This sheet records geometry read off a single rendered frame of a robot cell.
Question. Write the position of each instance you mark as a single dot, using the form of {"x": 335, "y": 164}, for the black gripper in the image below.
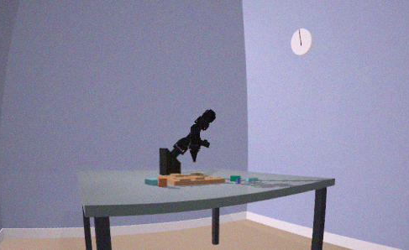
{"x": 194, "y": 146}

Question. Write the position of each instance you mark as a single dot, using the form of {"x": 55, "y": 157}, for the small green block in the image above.
{"x": 233, "y": 178}

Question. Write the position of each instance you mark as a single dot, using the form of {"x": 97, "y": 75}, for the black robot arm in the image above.
{"x": 202, "y": 123}

